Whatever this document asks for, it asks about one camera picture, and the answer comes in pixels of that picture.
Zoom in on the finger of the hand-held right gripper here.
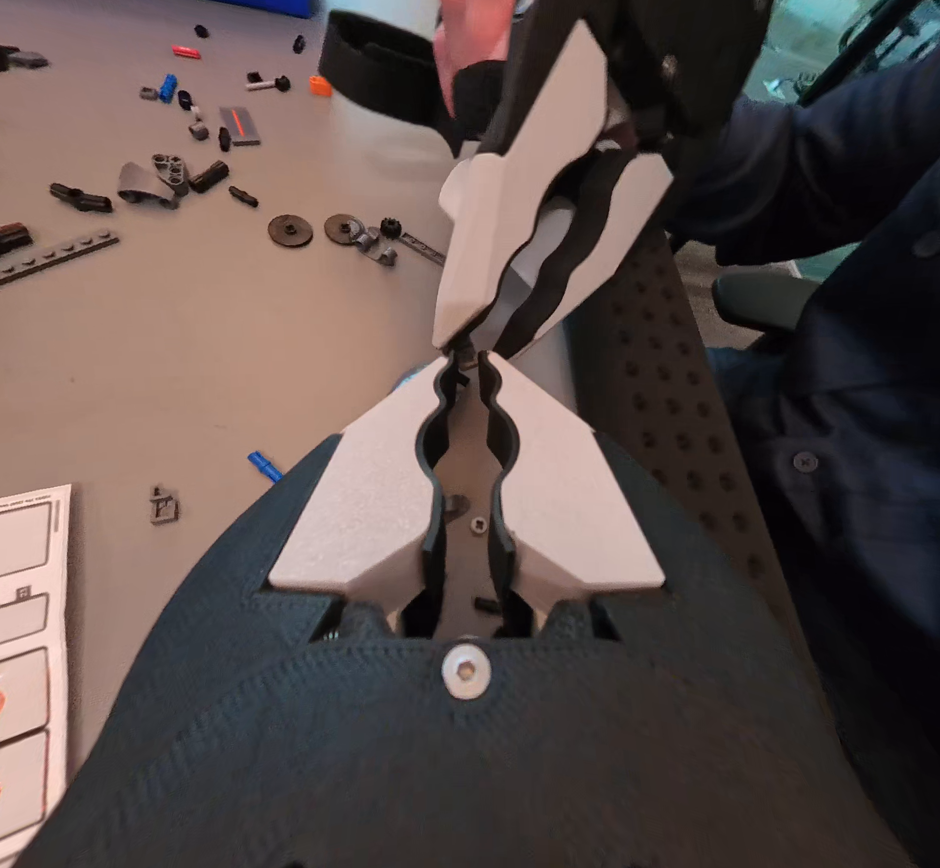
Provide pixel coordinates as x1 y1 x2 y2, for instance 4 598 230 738
493 148 674 362
430 20 612 349

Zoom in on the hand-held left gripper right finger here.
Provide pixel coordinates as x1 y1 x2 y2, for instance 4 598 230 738
477 350 667 639

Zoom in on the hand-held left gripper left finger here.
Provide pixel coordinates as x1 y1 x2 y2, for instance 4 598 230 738
268 356 452 639

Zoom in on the person's right forearm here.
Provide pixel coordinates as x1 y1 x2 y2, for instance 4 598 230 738
664 60 940 267

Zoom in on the dark grey lego plate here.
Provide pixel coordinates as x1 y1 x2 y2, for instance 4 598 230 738
397 233 447 267

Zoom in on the grey lego tile red stripe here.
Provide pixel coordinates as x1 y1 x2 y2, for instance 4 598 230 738
219 106 261 148

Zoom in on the light grey curved lego panel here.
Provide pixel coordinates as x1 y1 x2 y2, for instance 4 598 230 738
117 163 181 210

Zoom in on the long grey studded lego plate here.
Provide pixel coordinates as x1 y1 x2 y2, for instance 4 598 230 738
0 229 120 286

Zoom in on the black angled lego connector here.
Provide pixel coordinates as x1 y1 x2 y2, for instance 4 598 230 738
50 183 115 214

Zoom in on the person's right hand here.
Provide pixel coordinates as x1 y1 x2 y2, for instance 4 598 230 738
432 0 555 120

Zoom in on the grey chair armrest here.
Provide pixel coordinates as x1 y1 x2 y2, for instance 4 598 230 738
711 272 820 331

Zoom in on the sticker sheet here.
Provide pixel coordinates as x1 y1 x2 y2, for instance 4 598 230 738
0 484 73 854

